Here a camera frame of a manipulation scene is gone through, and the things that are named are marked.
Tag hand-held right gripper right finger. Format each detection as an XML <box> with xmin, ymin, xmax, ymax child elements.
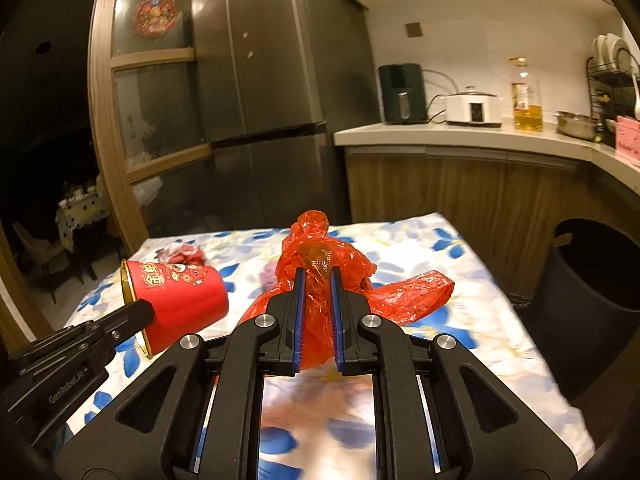
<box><xmin>330</xmin><ymin>265</ymin><xmax>596</xmax><ymax>480</ymax></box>

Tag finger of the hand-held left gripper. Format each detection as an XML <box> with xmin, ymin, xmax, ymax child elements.
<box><xmin>82</xmin><ymin>299</ymin><xmax>156</xmax><ymax>356</ymax></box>

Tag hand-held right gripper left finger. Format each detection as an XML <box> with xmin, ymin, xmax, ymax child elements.
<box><xmin>54</xmin><ymin>266</ymin><xmax>307</xmax><ymax>480</ymax></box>

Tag red plastic bag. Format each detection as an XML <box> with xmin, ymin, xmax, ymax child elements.
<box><xmin>240</xmin><ymin>210</ymin><xmax>456</xmax><ymax>373</ymax></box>

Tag black trash bin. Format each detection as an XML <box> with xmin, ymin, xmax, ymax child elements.
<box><xmin>524</xmin><ymin>217</ymin><xmax>640</xmax><ymax>401</ymax></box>

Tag small pink plastic bag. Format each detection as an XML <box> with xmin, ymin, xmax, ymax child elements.
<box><xmin>257</xmin><ymin>265</ymin><xmax>281</xmax><ymax>291</ymax></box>

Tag crumpled red white wrapper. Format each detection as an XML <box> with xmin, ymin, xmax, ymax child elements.
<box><xmin>159</xmin><ymin>241</ymin><xmax>208</xmax><ymax>267</ymax></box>

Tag dark dining chair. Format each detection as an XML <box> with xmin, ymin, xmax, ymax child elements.
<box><xmin>12</xmin><ymin>220</ymin><xmax>68</xmax><ymax>303</ymax></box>

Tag polka dot covered table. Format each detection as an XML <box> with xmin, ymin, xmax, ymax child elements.
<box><xmin>55</xmin><ymin>180</ymin><xmax>111</xmax><ymax>256</ymax></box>

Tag blue floral tablecloth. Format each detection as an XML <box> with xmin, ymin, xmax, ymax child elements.
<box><xmin>65</xmin><ymin>211</ymin><xmax>596</xmax><ymax>478</ymax></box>

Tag wooden kitchen counter cabinets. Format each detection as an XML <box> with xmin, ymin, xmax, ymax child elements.
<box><xmin>332</xmin><ymin>120</ymin><xmax>640</xmax><ymax>296</ymax></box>

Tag wooden glass panel door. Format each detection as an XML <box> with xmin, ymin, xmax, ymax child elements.
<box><xmin>87</xmin><ymin>0</ymin><xmax>226</xmax><ymax>241</ymax></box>

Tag grey steel refrigerator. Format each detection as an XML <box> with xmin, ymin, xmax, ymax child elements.
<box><xmin>192</xmin><ymin>0</ymin><xmax>371</xmax><ymax>238</ymax></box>

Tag black air fryer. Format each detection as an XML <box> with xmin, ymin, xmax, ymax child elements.
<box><xmin>377</xmin><ymin>62</ymin><xmax>430</xmax><ymax>126</ymax></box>

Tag white rice cooker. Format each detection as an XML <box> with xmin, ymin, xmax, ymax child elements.
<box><xmin>445</xmin><ymin>86</ymin><xmax>503</xmax><ymax>128</ymax></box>

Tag cooking oil bottle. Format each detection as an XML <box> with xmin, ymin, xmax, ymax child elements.
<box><xmin>509</xmin><ymin>57</ymin><xmax>545</xmax><ymax>133</ymax></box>

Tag red door sticker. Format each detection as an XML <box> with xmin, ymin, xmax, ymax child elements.
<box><xmin>131</xmin><ymin>0</ymin><xmax>182</xmax><ymax>37</ymax></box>

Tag metal pot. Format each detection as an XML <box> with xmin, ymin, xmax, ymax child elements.
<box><xmin>554</xmin><ymin>111</ymin><xmax>601</xmax><ymax>141</ymax></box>

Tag pink box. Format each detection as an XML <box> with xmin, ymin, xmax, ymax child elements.
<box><xmin>615</xmin><ymin>115</ymin><xmax>640</xmax><ymax>161</ymax></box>

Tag white plate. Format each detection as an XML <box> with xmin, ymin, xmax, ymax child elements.
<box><xmin>593</xmin><ymin>34</ymin><xmax>623</xmax><ymax>68</ymax></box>

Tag black power cable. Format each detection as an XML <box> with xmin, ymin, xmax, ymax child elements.
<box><xmin>425</xmin><ymin>92</ymin><xmax>451</xmax><ymax>123</ymax></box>

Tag black wire dish rack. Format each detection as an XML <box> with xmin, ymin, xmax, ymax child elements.
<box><xmin>586</xmin><ymin>34</ymin><xmax>640</xmax><ymax>148</ymax></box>

